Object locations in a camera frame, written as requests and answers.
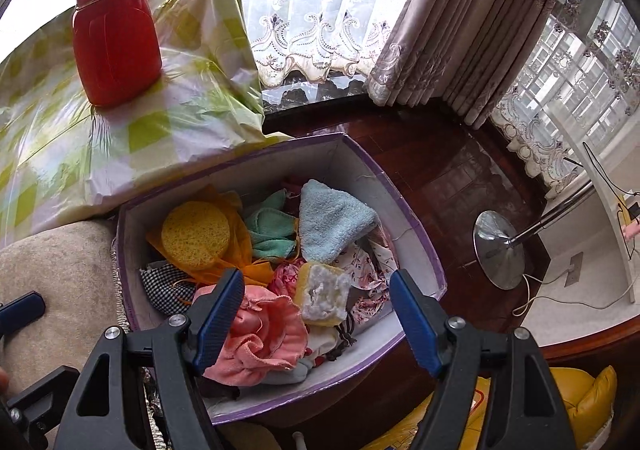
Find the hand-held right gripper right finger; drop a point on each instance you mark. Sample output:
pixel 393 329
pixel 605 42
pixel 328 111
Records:
pixel 417 325

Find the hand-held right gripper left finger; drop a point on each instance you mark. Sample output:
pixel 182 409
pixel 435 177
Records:
pixel 220 320

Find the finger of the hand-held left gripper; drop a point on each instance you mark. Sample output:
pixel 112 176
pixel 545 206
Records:
pixel 35 402
pixel 20 312

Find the salmon ruffled cloth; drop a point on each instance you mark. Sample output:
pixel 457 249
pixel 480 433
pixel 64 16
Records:
pixel 265 315

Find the white cardboard box purple rim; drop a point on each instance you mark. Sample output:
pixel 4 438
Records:
pixel 420 260

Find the black white houndstooth cloth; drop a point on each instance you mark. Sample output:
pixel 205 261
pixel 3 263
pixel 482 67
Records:
pixel 165 285

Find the floral print pouch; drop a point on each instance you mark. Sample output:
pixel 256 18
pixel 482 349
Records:
pixel 367 280

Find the orange organza bag yellow sponge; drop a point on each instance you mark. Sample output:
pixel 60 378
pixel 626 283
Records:
pixel 195 237

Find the green cloth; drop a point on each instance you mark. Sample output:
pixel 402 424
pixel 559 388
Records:
pixel 270 235

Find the yellow sponge white scourer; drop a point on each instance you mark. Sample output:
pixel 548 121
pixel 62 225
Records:
pixel 320 297

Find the light blue towel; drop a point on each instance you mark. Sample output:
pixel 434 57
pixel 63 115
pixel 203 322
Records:
pixel 332 220

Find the beige plush cushion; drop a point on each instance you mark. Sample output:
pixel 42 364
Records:
pixel 65 270

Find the chrome floor lamp base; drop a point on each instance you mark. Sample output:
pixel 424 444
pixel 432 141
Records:
pixel 500 250

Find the grey floor socket plate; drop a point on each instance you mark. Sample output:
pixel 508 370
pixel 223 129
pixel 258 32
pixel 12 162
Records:
pixel 574 269

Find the green checkered plastic tablecloth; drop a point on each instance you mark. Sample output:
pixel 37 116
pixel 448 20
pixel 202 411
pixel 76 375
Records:
pixel 150 150

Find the yellow plastic bag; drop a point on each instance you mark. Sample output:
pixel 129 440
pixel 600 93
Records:
pixel 585 405

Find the white curved furniture panel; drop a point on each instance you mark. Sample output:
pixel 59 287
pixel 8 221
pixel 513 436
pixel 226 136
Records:
pixel 607 210

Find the white lace curtain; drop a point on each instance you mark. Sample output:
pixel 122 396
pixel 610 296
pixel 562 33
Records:
pixel 550 130
pixel 310 30

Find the dark marble window sill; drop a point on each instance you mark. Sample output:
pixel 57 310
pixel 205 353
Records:
pixel 310 93

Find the red thermos flask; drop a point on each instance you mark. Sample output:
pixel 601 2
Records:
pixel 115 45

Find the beige patterned curtain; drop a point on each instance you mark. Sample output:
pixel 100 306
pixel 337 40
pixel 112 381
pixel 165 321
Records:
pixel 450 30

